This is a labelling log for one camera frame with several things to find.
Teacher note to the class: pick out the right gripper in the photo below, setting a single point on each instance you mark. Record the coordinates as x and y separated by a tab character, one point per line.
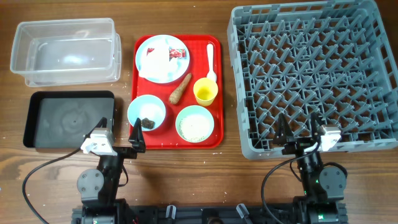
296	144

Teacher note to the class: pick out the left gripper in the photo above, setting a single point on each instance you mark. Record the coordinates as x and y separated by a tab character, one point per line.
135	138

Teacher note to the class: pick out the dark brown food chunk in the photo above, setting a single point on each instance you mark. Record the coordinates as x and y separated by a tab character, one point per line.
147	123

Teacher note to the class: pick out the light blue bowl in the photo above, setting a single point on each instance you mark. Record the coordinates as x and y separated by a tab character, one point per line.
147	106

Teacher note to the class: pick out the brown carrot piece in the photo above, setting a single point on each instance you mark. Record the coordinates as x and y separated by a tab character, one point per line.
176	95

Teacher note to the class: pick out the white rice pile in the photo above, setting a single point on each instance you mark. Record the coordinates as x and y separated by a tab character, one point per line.
194	128

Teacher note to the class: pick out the green bowl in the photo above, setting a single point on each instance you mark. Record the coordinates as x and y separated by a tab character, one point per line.
195	109

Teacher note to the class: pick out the white napkin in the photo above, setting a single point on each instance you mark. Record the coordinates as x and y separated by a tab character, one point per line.
157	64

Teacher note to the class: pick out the large light blue plate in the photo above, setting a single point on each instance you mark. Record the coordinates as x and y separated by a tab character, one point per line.
161	41

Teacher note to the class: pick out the red snack wrapper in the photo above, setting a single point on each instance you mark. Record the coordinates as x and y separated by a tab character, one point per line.
177	53

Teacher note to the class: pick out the yellow plastic cup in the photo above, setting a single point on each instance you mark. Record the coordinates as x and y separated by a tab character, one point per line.
205	91

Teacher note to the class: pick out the white plastic spoon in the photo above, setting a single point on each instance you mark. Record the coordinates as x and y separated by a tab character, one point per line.
210	55

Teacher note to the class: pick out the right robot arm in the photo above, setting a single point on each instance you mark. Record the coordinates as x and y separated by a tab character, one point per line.
323	183

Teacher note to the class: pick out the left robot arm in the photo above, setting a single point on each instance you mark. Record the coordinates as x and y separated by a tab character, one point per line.
98	187

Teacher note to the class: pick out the black waste tray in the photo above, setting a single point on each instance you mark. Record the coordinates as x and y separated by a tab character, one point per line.
61	119

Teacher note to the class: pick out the grey dishwasher rack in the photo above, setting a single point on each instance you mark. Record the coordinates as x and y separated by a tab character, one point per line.
327	57

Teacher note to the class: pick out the clear plastic waste bin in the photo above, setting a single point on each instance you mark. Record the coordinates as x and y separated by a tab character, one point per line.
67	52

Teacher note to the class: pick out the red serving tray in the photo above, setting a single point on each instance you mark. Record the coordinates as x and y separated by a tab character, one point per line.
166	136

